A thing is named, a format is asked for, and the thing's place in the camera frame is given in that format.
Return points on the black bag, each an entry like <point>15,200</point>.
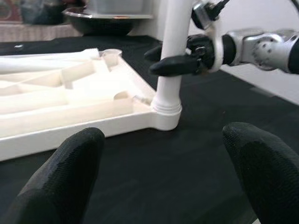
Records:
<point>44,11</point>

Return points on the black tablecloth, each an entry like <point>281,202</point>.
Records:
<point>163,175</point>

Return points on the small white paper scrap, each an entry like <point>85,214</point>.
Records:
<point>18,46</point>

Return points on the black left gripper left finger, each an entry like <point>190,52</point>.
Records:
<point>53,182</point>

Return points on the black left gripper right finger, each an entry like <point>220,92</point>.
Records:
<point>268,177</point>

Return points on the white plastic children table top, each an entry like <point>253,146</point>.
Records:
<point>70,121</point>

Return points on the black wok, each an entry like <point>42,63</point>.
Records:
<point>102,23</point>

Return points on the beige cloth covered bench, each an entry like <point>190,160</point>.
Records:
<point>35,31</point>

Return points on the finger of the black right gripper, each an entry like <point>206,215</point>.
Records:
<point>172,66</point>
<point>154,53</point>

